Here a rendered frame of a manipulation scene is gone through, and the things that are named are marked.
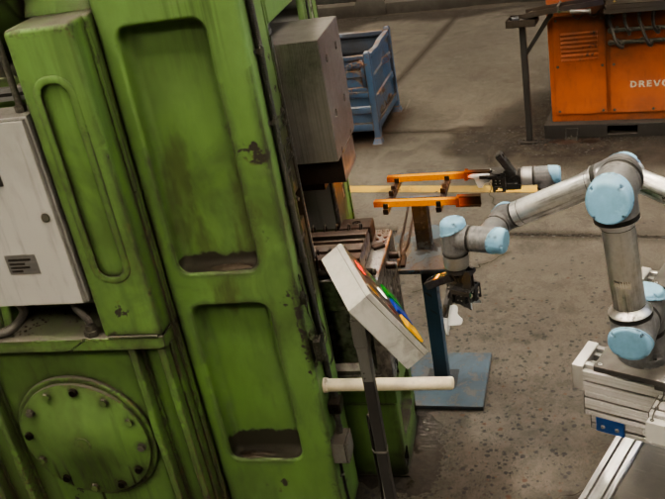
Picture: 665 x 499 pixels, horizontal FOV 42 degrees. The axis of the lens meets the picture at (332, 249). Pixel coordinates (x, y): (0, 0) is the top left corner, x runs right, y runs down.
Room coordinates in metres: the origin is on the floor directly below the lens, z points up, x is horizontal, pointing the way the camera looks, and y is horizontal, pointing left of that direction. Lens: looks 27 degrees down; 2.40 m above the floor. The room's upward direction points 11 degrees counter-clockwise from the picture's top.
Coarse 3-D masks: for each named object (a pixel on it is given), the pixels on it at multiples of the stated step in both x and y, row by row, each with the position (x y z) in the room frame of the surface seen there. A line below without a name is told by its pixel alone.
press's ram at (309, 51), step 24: (288, 24) 2.94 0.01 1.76; (312, 24) 2.87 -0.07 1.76; (336, 24) 2.93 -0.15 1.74; (288, 48) 2.68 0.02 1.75; (312, 48) 2.66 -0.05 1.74; (336, 48) 2.88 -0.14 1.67; (288, 72) 2.68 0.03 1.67; (312, 72) 2.66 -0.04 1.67; (336, 72) 2.82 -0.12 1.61; (288, 96) 2.69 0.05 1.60; (312, 96) 2.66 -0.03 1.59; (336, 96) 2.77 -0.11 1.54; (312, 120) 2.67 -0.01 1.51; (336, 120) 2.72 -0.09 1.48; (312, 144) 2.67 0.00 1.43; (336, 144) 2.67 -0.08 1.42
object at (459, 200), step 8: (376, 200) 3.17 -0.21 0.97; (384, 200) 3.16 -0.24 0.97; (392, 200) 3.15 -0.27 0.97; (400, 200) 3.13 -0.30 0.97; (408, 200) 3.12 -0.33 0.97; (416, 200) 3.10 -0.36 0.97; (424, 200) 3.09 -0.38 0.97; (432, 200) 3.08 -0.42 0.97; (440, 200) 3.06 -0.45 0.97; (448, 200) 3.05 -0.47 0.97; (456, 200) 3.03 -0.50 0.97; (464, 200) 3.04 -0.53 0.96; (472, 200) 3.03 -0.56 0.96; (480, 200) 3.02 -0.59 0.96
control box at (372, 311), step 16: (336, 256) 2.34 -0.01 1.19; (352, 256) 2.37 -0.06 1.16; (336, 272) 2.27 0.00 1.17; (352, 272) 2.21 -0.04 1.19; (368, 272) 2.37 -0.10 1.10; (336, 288) 2.19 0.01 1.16; (352, 288) 2.14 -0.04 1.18; (368, 288) 2.10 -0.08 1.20; (352, 304) 2.07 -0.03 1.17; (368, 304) 2.07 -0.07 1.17; (384, 304) 2.11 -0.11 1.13; (368, 320) 2.07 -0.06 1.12; (384, 320) 2.07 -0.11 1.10; (400, 320) 2.12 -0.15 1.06; (384, 336) 2.07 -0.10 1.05; (400, 336) 2.08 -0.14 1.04; (400, 352) 2.08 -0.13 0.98; (416, 352) 2.08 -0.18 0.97
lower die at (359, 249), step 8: (320, 232) 2.94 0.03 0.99; (328, 232) 2.93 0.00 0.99; (336, 232) 2.91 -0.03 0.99; (344, 232) 2.90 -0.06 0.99; (352, 232) 2.89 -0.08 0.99; (360, 232) 2.87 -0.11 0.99; (344, 240) 2.82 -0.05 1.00; (352, 240) 2.81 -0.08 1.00; (360, 240) 2.80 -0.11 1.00; (368, 240) 2.87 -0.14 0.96; (320, 248) 2.81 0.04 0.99; (328, 248) 2.80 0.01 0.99; (352, 248) 2.77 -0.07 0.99; (360, 248) 2.75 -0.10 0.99; (368, 248) 2.85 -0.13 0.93; (320, 256) 2.76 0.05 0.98; (360, 256) 2.72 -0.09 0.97; (320, 264) 2.74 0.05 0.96
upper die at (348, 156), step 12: (348, 144) 2.82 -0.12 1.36; (348, 156) 2.79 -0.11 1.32; (300, 168) 2.74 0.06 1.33; (312, 168) 2.73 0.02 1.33; (324, 168) 2.72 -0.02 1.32; (336, 168) 2.71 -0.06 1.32; (348, 168) 2.76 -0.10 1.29; (312, 180) 2.73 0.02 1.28; (324, 180) 2.72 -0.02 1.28; (336, 180) 2.71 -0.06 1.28
